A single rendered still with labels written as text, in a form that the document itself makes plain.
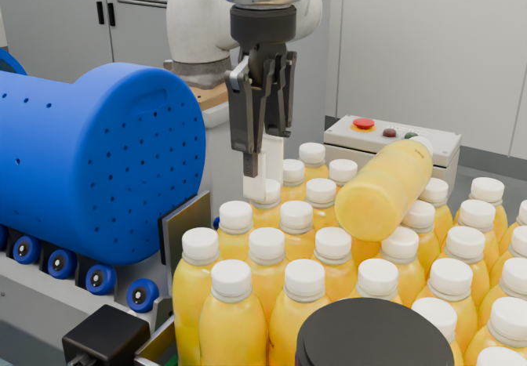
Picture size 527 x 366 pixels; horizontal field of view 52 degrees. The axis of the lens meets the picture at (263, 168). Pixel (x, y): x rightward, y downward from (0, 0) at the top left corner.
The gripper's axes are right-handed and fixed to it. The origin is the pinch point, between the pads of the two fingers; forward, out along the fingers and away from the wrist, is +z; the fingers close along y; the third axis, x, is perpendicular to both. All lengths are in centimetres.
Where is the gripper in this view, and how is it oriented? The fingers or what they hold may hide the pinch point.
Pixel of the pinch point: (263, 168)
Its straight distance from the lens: 69.4
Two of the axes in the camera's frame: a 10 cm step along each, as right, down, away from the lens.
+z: 0.0, 9.1, 4.2
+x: 8.7, 2.1, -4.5
